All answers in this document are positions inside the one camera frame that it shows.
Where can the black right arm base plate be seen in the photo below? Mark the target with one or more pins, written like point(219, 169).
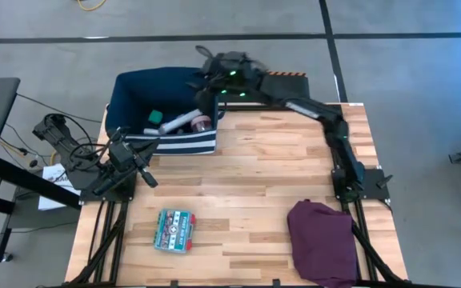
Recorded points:
point(376, 186)

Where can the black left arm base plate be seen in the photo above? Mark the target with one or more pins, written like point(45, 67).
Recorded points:
point(88, 196)

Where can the green tape roll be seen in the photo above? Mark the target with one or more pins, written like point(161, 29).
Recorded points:
point(155, 116)

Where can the green first aid kit box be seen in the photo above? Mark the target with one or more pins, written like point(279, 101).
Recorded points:
point(174, 234)

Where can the navy white striped fabric bin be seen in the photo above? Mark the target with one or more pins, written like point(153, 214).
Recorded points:
point(134, 92)

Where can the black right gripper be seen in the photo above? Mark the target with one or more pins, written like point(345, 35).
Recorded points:
point(230, 80)

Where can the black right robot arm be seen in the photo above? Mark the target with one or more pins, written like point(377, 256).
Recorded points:
point(336, 136)

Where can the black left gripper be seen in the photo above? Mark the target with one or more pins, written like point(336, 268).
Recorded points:
point(122, 156)

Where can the black mat hazard stripe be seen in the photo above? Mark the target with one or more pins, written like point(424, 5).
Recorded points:
point(296, 86)

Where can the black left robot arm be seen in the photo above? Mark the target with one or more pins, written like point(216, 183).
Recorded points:
point(60, 140)

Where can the black desk leg frame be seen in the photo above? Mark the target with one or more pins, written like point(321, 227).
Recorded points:
point(34, 186)

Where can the white printed paper sheet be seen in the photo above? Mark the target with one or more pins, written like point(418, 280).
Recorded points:
point(54, 176)

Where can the blue white pill organizer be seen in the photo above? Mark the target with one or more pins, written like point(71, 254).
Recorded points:
point(180, 122)

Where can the purple cloth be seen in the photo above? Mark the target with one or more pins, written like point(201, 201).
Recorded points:
point(322, 244)

